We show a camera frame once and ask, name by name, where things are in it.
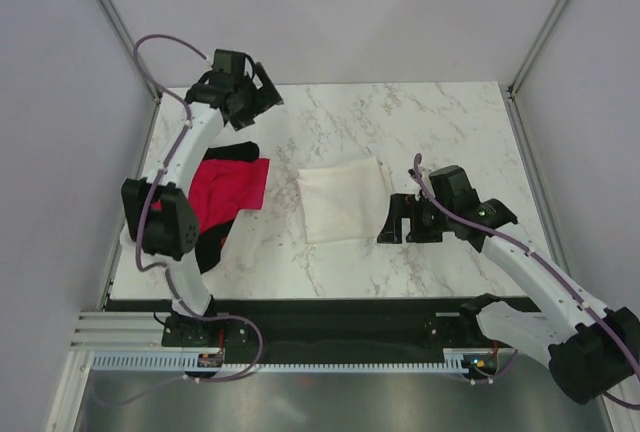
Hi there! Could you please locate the left aluminium frame post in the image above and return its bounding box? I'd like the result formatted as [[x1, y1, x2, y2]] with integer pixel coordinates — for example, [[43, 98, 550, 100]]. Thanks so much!
[[96, 0, 161, 105]]

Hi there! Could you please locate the right aluminium frame post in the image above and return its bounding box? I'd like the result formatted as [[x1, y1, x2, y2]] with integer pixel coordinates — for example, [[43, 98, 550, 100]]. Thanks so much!
[[506, 0, 572, 96]]

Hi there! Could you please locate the white slotted cable duct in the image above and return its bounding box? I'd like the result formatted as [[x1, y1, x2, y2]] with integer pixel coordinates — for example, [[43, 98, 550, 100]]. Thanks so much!
[[91, 351, 488, 374]]

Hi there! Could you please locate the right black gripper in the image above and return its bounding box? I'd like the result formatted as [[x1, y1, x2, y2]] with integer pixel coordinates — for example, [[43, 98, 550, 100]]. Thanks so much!
[[376, 193, 454, 243]]

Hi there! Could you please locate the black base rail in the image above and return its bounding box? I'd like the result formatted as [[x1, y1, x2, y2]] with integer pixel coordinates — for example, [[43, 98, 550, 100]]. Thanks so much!
[[159, 296, 546, 368]]

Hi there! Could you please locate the white plastic basket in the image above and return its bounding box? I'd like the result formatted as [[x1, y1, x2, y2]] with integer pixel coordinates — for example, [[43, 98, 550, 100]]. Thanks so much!
[[119, 201, 266, 273]]

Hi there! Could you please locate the aluminium frame post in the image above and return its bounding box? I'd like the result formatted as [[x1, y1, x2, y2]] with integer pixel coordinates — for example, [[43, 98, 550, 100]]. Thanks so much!
[[506, 0, 572, 96], [96, 0, 161, 105]]

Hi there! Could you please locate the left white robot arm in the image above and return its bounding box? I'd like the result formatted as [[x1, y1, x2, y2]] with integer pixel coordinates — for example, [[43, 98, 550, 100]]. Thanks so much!
[[121, 49, 283, 345]]

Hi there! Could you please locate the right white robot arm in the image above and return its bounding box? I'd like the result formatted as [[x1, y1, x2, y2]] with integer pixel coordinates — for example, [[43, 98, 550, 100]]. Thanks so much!
[[378, 164, 639, 411]]

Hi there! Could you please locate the white t-shirt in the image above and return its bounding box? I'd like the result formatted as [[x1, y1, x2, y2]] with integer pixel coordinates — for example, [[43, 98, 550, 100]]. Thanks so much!
[[296, 156, 391, 244]]

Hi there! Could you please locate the black t-shirt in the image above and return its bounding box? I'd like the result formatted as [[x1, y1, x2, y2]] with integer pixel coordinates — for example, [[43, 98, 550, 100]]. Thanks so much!
[[192, 140, 261, 276]]

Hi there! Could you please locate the red t-shirt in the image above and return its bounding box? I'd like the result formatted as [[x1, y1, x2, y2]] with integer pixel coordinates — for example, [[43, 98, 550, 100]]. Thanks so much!
[[188, 158, 270, 233]]

